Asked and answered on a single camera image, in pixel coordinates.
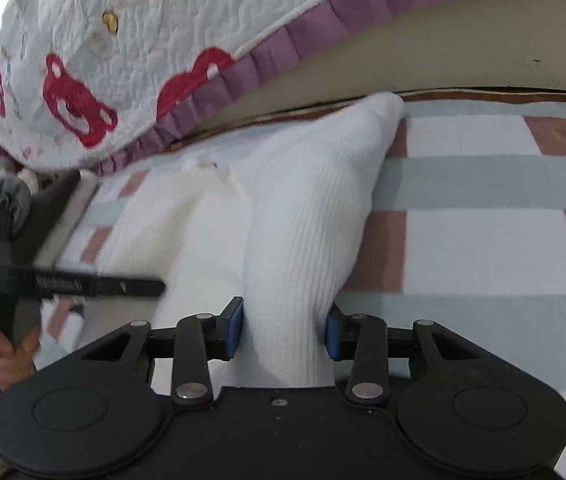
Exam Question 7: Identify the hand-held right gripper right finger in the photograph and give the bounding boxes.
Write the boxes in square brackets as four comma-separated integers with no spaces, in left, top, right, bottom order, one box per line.
[324,305,486,407]

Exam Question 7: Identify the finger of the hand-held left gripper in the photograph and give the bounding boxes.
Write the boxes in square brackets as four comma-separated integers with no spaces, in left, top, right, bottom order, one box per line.
[36,271,166,302]

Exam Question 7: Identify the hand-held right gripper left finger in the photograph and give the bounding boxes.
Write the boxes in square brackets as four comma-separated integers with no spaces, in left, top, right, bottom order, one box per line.
[80,296,245,407]

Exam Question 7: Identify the white ribbed knit garment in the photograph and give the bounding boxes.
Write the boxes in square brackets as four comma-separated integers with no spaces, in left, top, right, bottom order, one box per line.
[97,91,406,391]

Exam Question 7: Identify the person's left hand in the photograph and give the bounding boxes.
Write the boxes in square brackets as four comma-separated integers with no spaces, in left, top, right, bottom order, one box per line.
[0,320,40,392]

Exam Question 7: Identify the grey cloth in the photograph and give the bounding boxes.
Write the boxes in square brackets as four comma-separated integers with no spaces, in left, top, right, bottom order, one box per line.
[0,174,33,235]

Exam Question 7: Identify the dark board with white edge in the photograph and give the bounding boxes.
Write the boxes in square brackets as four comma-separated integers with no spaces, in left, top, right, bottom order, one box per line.
[10,169,101,273]

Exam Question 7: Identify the checked bedsheet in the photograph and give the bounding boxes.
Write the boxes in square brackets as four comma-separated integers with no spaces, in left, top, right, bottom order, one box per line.
[33,100,566,480]

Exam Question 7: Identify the white quilt red bears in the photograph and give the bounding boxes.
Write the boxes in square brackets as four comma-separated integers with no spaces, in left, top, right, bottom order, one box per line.
[0,0,566,177]

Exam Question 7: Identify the beige padded headboard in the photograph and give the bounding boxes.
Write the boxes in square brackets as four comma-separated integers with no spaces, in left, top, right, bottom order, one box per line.
[195,0,566,133]

